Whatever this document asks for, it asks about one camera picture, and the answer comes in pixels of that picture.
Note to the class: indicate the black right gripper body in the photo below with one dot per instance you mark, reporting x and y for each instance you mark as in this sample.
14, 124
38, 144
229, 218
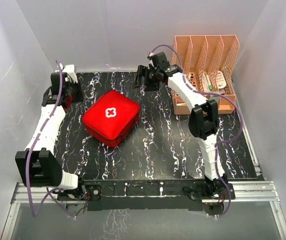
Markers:
151, 82

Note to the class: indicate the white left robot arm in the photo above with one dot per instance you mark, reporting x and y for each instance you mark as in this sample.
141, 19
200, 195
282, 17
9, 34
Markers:
37, 164

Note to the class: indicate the peach plastic desk organizer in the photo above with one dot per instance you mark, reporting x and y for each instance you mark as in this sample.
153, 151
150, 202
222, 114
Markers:
202, 56

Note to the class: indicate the red black medicine case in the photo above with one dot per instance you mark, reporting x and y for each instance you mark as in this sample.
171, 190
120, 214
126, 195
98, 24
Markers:
111, 118

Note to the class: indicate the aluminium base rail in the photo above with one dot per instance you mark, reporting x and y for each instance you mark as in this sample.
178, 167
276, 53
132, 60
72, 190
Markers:
242, 191

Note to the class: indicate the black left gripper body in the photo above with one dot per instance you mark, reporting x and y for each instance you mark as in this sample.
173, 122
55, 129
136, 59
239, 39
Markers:
75, 91

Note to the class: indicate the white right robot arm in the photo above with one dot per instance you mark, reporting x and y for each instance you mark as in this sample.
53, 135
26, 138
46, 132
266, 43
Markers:
203, 122

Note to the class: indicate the pink white card pack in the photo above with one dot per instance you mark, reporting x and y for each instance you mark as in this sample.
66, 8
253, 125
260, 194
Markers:
220, 80

